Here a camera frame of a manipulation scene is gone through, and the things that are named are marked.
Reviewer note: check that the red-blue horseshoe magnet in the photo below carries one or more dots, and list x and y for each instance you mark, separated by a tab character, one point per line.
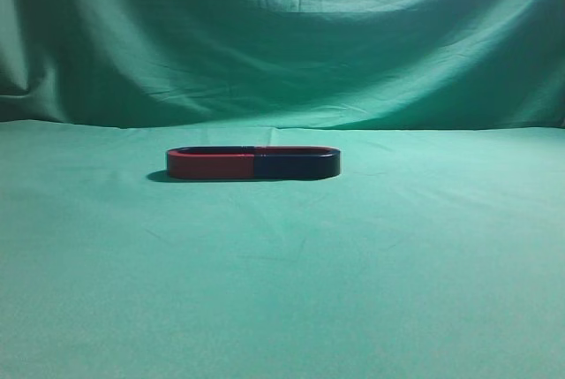
196	163
276	162

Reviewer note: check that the green cloth backdrop and cover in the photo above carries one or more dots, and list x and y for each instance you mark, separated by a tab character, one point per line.
437	252

